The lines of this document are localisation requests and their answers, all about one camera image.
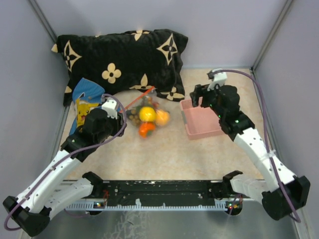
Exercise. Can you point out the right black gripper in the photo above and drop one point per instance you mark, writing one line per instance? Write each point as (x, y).
(199, 91)

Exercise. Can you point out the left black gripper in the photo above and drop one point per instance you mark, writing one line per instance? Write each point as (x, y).
(118, 124)

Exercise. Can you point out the pink plastic basket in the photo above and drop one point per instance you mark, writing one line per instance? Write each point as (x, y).
(199, 122)

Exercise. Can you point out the brown longan bunch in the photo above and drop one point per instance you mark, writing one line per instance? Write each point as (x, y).
(134, 108)

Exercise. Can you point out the orange persimmon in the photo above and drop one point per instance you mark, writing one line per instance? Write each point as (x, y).
(146, 129)

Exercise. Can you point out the clear orange zip top bag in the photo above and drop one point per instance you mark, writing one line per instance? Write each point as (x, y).
(150, 92)

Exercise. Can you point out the yellow lemon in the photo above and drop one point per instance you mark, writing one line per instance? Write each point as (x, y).
(147, 114)

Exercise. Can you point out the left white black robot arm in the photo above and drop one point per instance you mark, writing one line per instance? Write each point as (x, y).
(33, 209)

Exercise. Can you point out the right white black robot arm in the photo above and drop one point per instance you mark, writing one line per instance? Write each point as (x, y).
(282, 191)

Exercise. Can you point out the blue Pikachu cloth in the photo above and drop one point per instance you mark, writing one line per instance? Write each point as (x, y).
(86, 97)

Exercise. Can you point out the black floral plush pillow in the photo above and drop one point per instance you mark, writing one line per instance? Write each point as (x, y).
(132, 60)

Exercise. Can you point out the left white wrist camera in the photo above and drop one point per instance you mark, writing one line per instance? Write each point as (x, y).
(110, 106)

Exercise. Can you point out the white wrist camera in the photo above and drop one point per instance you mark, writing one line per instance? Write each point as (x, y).
(110, 106)
(216, 78)

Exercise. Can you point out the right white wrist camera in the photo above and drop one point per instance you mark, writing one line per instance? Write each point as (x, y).
(216, 78)

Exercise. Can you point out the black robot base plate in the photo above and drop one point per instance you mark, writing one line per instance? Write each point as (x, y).
(159, 193)

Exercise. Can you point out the aluminium frame rail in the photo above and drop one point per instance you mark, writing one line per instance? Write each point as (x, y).
(232, 204)

